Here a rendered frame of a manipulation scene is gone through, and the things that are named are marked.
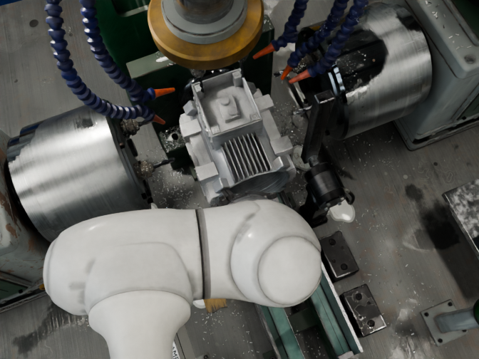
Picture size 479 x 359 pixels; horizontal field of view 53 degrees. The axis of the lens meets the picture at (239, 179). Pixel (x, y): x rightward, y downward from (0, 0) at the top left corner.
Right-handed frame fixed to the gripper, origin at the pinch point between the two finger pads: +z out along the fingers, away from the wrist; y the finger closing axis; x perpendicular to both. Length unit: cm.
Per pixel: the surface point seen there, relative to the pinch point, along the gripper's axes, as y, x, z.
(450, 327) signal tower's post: -34, 43, 2
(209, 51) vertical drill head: -4.0, -24.7, -12.6
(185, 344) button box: 16.4, 20.0, -5.6
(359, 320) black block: -17.6, 36.3, 7.1
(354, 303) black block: -18.2, 33.3, 8.8
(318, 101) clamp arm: -18.2, -12.0, -10.1
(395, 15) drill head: -43.2, -21.2, 5.2
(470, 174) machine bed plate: -60, 21, 23
